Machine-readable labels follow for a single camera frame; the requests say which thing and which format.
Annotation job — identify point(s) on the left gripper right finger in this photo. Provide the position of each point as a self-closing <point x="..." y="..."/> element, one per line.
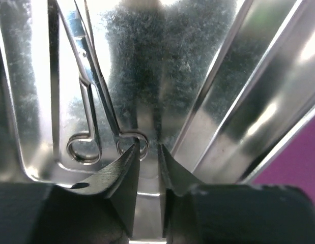
<point x="196" y="212"/>

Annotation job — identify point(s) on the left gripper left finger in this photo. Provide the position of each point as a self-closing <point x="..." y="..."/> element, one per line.
<point x="43" y="213"/>

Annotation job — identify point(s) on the purple cloth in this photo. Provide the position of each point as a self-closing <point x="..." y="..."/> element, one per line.
<point x="295" y="165"/>

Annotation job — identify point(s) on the steel instrument tray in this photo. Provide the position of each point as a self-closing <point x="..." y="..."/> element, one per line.
<point x="225" y="86"/>

